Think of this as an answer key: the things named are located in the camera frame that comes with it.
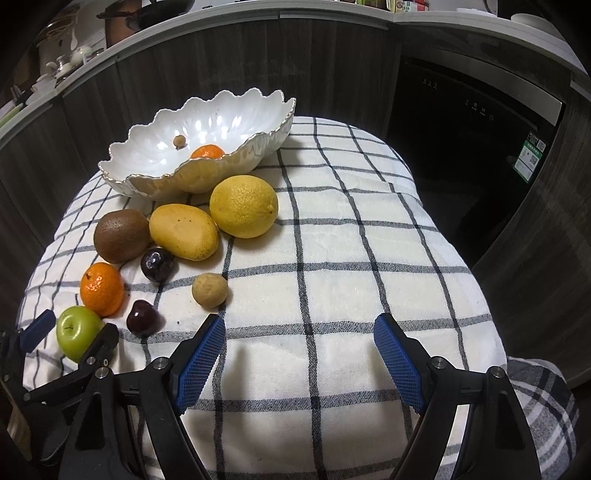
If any copper pot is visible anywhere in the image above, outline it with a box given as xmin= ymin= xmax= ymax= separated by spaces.
xmin=105 ymin=11 xmax=139 ymax=48

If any yellow lemon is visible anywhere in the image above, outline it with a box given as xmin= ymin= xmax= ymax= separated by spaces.
xmin=209 ymin=175 xmax=279 ymax=239

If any yellow mango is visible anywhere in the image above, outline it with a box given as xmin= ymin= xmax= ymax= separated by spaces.
xmin=148 ymin=203 xmax=219 ymax=262

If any orange tangerine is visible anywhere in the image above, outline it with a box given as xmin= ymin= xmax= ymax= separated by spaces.
xmin=190 ymin=144 xmax=226 ymax=160
xmin=80 ymin=262 xmax=126 ymax=318

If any green apple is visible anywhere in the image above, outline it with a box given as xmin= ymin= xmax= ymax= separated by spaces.
xmin=56 ymin=305 xmax=106 ymax=363

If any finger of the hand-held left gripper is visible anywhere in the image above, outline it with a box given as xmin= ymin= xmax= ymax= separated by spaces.
xmin=23 ymin=323 xmax=120 ymax=407
xmin=0 ymin=309 xmax=57 ymax=370

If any white checkered cloth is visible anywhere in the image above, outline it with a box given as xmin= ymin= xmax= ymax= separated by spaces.
xmin=16 ymin=115 xmax=509 ymax=480

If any black built-in dishwasher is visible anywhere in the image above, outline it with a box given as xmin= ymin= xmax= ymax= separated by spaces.
xmin=385 ymin=46 xmax=568 ymax=278

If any row of condiment bottles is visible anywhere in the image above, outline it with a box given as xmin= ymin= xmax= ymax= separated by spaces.
xmin=362 ymin=0 xmax=432 ymax=14

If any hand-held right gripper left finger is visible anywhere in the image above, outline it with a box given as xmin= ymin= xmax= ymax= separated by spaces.
xmin=58 ymin=314 xmax=227 ymax=480

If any brown kiwi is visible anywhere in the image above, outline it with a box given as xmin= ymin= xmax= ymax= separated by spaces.
xmin=93 ymin=209 xmax=151 ymax=265

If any black wok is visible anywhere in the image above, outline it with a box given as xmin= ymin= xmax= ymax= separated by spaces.
xmin=97 ymin=0 xmax=197 ymax=29

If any grey plaid cloth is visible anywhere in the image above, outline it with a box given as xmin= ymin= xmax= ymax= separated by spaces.
xmin=505 ymin=357 xmax=581 ymax=480

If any white scalloped ceramic bowl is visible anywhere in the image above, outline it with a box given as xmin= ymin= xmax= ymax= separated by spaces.
xmin=98 ymin=88 xmax=297 ymax=200

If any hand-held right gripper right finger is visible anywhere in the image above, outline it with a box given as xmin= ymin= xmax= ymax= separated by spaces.
xmin=373 ymin=313 xmax=542 ymax=480

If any dark purple plum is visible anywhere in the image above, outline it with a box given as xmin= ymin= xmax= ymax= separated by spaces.
xmin=126 ymin=299 xmax=165 ymax=336
xmin=140 ymin=247 xmax=176 ymax=282

